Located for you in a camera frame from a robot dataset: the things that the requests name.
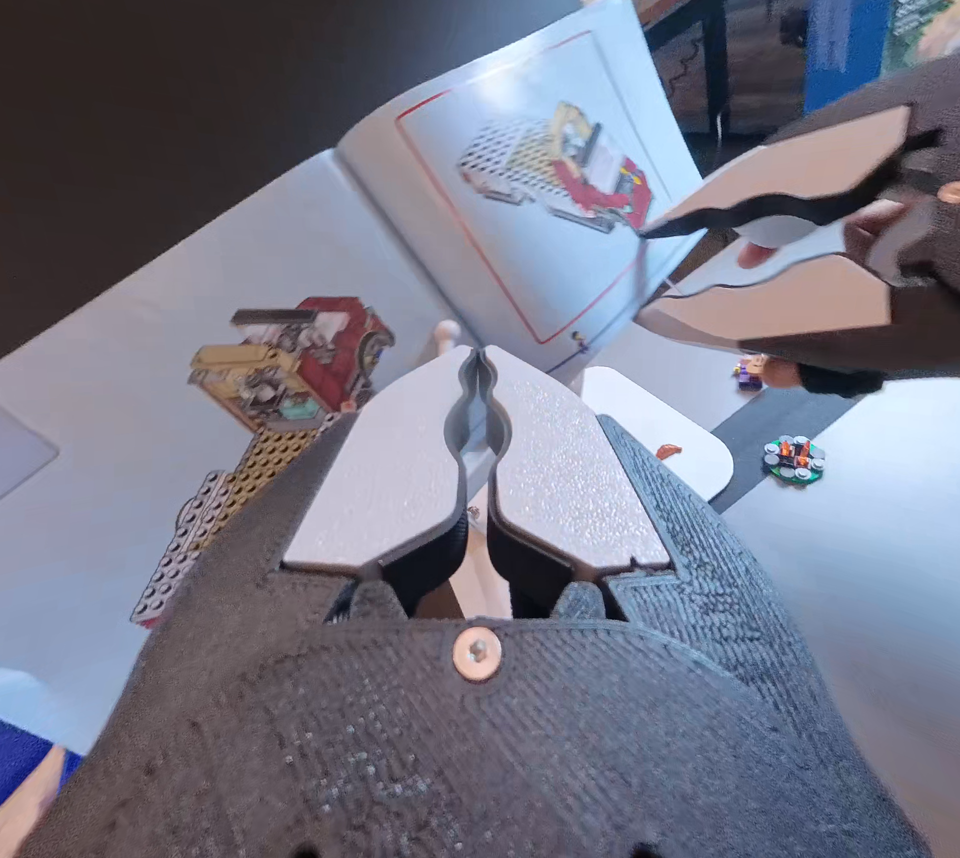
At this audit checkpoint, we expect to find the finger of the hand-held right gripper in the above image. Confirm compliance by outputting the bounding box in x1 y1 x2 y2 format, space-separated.
641 104 914 242
633 250 895 354

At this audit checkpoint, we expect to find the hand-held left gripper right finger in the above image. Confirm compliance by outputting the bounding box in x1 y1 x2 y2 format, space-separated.
483 344 672 583

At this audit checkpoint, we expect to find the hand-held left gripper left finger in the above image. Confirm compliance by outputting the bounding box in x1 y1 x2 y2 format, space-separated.
279 345 483 578

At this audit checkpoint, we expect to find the person's right hand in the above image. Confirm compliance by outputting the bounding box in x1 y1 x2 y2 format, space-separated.
737 200 907 272

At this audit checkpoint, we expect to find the toy campfire on green plate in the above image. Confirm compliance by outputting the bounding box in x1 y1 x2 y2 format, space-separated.
762 435 826 484

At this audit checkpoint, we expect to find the building instruction booklet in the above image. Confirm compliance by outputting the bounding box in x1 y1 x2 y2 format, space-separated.
0 0 710 758

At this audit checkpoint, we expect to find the white book stand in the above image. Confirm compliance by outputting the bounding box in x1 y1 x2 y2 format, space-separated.
416 320 736 619

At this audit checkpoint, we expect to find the blue storage bin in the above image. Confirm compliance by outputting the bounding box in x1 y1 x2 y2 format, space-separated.
0 719 84 807

